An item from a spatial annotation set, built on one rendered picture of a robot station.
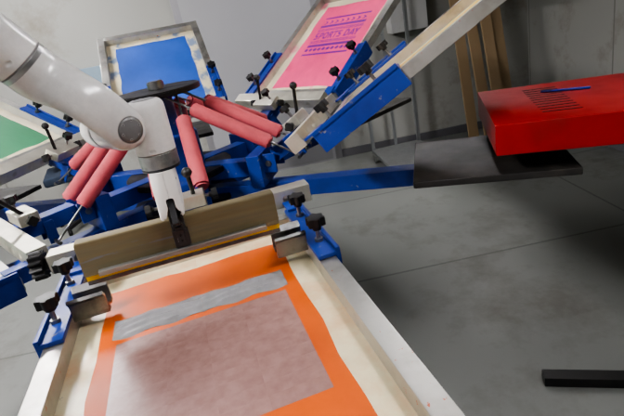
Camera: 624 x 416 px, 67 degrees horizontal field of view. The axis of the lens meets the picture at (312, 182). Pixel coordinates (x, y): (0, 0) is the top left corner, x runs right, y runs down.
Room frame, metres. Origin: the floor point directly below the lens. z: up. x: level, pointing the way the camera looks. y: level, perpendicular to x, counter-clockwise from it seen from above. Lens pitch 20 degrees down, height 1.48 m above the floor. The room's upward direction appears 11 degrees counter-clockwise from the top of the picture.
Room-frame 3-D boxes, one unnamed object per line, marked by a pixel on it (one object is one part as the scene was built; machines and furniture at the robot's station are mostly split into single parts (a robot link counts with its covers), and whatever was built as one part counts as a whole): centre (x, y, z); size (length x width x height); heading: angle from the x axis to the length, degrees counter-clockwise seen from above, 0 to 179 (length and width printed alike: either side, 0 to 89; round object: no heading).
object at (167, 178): (0.91, 0.29, 1.20); 0.10 x 0.08 x 0.11; 14
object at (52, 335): (0.89, 0.57, 0.98); 0.30 x 0.05 x 0.07; 14
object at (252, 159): (1.75, 0.49, 0.99); 0.82 x 0.79 x 0.12; 14
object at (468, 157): (1.56, -0.15, 0.91); 1.34 x 0.41 x 0.08; 74
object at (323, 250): (1.02, 0.03, 0.98); 0.30 x 0.05 x 0.07; 14
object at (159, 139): (0.89, 0.32, 1.33); 0.15 x 0.10 x 0.11; 134
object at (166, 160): (0.92, 0.29, 1.26); 0.09 x 0.07 x 0.03; 14
